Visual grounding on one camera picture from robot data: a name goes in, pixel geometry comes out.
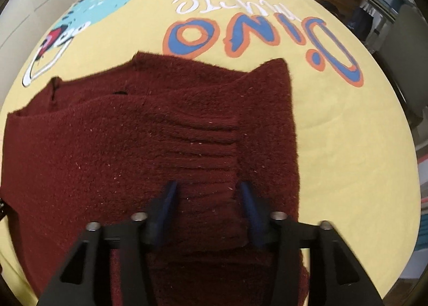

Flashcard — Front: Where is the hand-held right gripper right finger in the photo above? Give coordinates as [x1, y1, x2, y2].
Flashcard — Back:
[239, 181, 383, 306]

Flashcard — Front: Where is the dark paper bag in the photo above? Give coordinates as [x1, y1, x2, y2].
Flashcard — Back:
[349, 7, 374, 39]

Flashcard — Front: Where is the yellow dinosaur printed blanket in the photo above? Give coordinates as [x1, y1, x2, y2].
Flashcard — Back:
[0, 0, 420, 306]

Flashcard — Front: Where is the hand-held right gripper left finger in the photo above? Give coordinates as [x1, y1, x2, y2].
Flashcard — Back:
[37, 181, 179, 306]

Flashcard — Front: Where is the dark red knit sweater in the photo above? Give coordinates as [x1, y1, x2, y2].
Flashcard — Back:
[0, 51, 310, 306]

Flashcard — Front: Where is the white wardrobe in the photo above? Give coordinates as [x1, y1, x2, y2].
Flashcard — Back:
[0, 0, 88, 69]

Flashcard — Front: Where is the grey chair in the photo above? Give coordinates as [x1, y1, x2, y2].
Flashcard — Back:
[379, 3, 428, 129]

